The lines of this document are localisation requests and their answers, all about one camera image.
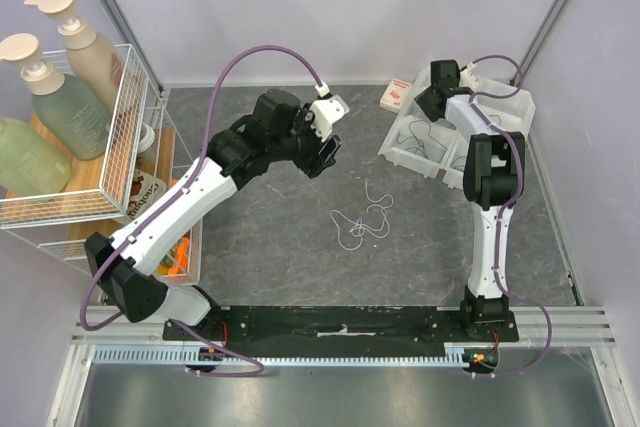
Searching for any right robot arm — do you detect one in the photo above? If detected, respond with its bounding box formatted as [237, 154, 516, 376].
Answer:
[415, 60, 526, 341]

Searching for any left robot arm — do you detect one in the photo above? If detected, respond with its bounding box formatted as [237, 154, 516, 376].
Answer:
[84, 89, 349, 340]

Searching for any small red white box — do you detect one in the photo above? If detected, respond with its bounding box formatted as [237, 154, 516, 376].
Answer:
[379, 78, 413, 114]

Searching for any white plastic compartment tray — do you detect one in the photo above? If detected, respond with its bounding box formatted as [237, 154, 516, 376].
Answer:
[378, 67, 536, 189]

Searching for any small white cup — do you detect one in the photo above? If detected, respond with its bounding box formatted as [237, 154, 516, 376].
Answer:
[137, 123, 156, 156]

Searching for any brown white snack bag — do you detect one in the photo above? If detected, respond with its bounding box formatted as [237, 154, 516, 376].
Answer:
[116, 169, 167, 225]

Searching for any orange snack packet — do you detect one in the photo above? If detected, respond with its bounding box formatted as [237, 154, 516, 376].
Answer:
[156, 235, 190, 277]

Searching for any beige pump bottle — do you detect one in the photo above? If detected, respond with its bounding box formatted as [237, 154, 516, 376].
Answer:
[24, 0, 124, 113]

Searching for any grey-green pump bottle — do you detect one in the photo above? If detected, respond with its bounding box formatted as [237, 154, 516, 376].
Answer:
[1, 33, 111, 161]

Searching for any light green bottle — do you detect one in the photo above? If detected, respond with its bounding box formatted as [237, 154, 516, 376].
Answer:
[1, 117, 71, 196]

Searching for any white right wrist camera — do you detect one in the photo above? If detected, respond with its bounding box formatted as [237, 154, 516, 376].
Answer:
[459, 62, 481, 92]

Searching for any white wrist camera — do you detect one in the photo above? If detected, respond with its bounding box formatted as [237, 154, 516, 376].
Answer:
[459, 62, 481, 92]
[309, 83, 349, 142]

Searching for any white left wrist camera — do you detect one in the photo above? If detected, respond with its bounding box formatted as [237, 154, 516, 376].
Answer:
[309, 83, 349, 142]

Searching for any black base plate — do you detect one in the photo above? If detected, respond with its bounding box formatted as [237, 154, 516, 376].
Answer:
[193, 306, 519, 357]

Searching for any white wire basket shelf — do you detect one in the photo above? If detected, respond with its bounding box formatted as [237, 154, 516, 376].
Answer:
[1, 44, 193, 274]

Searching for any white slotted cable duct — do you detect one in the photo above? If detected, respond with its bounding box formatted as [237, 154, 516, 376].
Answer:
[93, 344, 470, 368]

